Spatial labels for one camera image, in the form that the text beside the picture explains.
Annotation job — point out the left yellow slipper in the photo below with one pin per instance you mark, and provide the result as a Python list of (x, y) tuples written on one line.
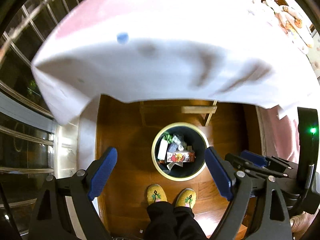
[(155, 193)]

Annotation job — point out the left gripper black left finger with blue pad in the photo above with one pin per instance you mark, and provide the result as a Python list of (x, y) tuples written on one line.
[(51, 219)]

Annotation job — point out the green paper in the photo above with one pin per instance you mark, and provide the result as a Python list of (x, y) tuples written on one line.
[(167, 137)]

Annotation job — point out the purple plastic bag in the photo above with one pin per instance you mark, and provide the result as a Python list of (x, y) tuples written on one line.
[(173, 147)]

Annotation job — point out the black trouser legs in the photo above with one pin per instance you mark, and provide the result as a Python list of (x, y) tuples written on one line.
[(169, 222)]

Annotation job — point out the yellow slipper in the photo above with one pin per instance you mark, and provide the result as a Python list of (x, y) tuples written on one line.
[(155, 193), (187, 198)]

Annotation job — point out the cartoon printed tablecloth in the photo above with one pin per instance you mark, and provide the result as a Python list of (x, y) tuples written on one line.
[(141, 50)]

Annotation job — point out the wooden folding table frame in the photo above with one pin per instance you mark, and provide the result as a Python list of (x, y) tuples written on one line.
[(206, 110)]

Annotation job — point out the metal window grille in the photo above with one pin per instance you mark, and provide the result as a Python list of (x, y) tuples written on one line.
[(33, 145)]

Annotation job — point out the red strawberry duck carton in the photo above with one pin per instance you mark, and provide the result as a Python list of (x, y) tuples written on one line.
[(181, 157)]

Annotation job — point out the right yellow slipper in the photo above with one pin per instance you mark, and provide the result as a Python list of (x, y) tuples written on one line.
[(187, 198)]

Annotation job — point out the round cream rimmed trash bin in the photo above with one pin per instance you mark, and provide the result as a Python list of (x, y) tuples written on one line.
[(189, 138)]

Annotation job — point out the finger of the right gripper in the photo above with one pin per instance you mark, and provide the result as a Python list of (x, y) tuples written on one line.
[(256, 159), (242, 164)]

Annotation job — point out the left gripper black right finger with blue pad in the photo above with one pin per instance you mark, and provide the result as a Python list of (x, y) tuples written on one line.
[(271, 217)]

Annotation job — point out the white plush toy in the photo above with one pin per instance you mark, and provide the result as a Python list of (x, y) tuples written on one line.
[(265, 2)]

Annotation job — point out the white paper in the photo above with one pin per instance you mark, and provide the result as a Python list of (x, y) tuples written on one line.
[(162, 149)]

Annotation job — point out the pink bed sheet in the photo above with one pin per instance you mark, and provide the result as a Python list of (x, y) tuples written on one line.
[(279, 133)]

